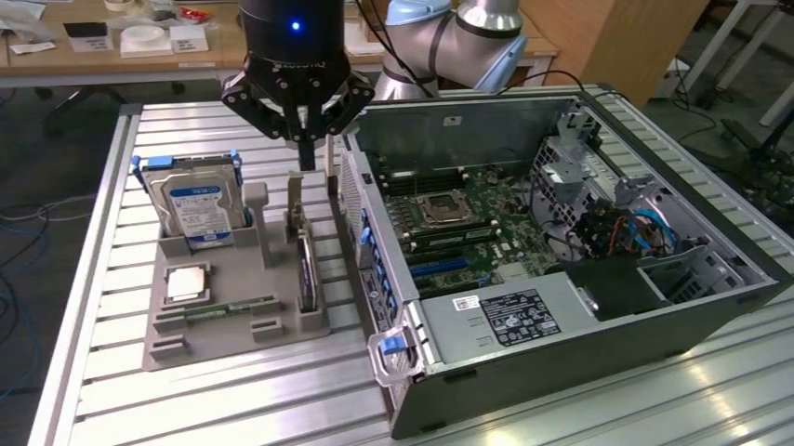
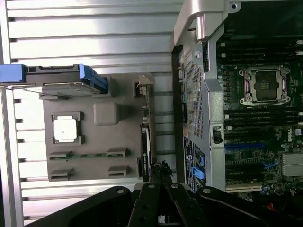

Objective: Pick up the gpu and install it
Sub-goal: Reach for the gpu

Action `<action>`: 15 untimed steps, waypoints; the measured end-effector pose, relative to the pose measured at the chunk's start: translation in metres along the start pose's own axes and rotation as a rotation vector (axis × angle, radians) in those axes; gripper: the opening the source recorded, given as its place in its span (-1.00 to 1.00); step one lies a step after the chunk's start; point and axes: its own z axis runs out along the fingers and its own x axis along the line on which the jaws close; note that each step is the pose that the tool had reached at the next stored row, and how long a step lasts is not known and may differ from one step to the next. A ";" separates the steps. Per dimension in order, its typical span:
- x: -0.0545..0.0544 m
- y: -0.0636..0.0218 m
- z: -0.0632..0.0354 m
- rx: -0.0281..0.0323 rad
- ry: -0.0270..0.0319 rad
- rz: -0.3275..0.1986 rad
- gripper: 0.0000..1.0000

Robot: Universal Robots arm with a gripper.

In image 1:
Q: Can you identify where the blue wire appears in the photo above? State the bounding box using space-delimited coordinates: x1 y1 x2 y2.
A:
625 208 680 256

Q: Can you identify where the blue floor cable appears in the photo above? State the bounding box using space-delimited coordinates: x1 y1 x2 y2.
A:
0 217 51 400

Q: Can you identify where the green motherboard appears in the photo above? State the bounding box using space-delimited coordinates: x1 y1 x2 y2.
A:
371 152 582 298

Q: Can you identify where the metal CPU socket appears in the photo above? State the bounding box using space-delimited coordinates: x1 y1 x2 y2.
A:
415 190 474 230

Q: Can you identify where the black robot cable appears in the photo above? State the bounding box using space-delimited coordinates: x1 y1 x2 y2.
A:
357 0 439 98

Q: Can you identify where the black RAM slot bank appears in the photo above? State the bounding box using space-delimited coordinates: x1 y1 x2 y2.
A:
401 221 501 253
378 167 471 196

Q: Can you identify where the white block with round hollow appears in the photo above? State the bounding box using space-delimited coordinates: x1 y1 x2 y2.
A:
118 25 175 59

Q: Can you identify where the grey metal disk bay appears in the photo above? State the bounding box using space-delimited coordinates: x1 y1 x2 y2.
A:
637 243 746 310

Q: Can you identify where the green RAM stick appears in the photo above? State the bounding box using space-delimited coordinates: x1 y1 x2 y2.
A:
158 300 262 321

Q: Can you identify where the white paper stack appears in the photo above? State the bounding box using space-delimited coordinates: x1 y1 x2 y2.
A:
346 25 386 57

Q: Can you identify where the black open PC case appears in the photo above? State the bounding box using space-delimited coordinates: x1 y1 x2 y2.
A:
322 83 794 440

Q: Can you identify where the hard disk in blue caddy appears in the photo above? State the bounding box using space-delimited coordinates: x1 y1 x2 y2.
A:
131 149 245 255

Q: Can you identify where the grey printed parts rack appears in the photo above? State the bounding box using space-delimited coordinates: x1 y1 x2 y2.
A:
142 180 335 373

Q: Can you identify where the grey case latch blue tab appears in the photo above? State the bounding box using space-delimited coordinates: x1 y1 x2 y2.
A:
366 324 430 387

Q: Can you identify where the plain white box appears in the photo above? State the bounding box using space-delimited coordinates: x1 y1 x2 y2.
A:
168 23 210 53

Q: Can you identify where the white floor cable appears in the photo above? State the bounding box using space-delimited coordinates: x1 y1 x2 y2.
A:
0 194 98 224

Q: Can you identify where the grey metal drive cage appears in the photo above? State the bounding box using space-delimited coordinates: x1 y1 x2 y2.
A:
531 110 669 219

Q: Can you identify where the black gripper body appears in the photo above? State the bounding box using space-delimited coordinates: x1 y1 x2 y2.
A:
238 0 355 112

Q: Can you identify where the wooden desk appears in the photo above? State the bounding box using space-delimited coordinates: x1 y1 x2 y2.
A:
0 0 559 89

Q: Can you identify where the white table frame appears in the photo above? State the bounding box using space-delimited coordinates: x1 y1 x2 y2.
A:
680 0 794 126

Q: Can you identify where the black cable behind case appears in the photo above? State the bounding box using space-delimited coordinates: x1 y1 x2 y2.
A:
507 69 622 97

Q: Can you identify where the clear plastic bag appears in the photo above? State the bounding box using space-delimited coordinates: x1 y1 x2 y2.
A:
0 16 62 44

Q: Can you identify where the blue expansion slot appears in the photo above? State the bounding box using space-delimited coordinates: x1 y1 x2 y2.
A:
409 257 471 276

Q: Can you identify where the silver CPU chip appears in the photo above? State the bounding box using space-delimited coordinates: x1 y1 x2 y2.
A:
166 268 210 301

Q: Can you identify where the Nvidia graphics card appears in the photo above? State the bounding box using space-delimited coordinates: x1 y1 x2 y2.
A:
283 169 323 313

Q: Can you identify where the black floor stand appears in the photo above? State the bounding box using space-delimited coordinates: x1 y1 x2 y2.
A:
718 27 794 205

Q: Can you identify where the white box with black top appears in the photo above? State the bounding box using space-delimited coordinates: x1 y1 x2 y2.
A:
63 21 115 53

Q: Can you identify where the thin black wire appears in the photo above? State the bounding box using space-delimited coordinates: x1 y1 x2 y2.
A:
526 176 585 266

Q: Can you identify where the red wire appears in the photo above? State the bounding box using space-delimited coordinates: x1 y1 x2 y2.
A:
605 216 629 256

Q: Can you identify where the grey power supply unit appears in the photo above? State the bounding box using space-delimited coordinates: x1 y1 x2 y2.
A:
421 271 597 366

